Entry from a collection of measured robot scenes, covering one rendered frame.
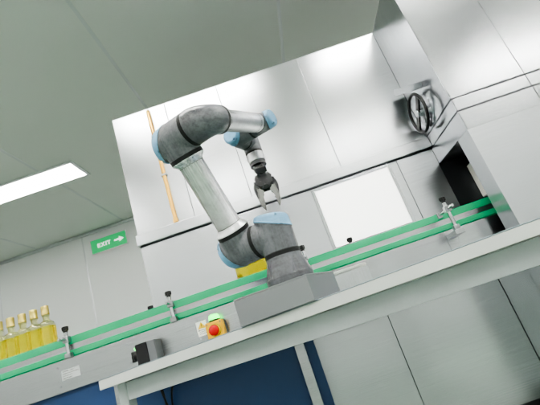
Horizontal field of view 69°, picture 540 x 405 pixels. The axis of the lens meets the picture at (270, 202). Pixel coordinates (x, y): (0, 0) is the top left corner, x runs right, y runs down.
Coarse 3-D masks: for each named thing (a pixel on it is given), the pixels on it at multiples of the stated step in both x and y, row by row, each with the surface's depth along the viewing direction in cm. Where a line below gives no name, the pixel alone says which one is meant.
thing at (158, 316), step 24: (216, 288) 167; (240, 288) 167; (144, 312) 167; (168, 312) 167; (192, 312) 166; (72, 336) 167; (96, 336) 166; (120, 336) 165; (24, 360) 166; (48, 360) 165
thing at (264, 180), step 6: (252, 162) 165; (258, 162) 164; (264, 162) 166; (252, 168) 167; (258, 174) 163; (264, 174) 163; (270, 174) 163; (258, 180) 162; (264, 180) 162; (270, 180) 162; (264, 186) 163; (270, 186) 165
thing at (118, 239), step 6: (114, 234) 523; (120, 234) 522; (96, 240) 522; (102, 240) 521; (108, 240) 521; (114, 240) 520; (120, 240) 519; (126, 240) 518; (96, 246) 520; (102, 246) 519; (108, 246) 518; (114, 246) 518; (96, 252) 517
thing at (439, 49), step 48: (384, 0) 204; (432, 0) 191; (480, 0) 188; (528, 0) 186; (384, 48) 224; (432, 48) 183; (480, 48) 181; (528, 48) 178; (432, 96) 189; (480, 96) 173; (528, 96) 171; (432, 144) 205
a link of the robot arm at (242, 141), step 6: (228, 132) 158; (234, 132) 156; (228, 138) 157; (234, 138) 157; (240, 138) 158; (246, 138) 158; (252, 138) 158; (228, 144) 159; (234, 144) 158; (240, 144) 160; (246, 144) 162
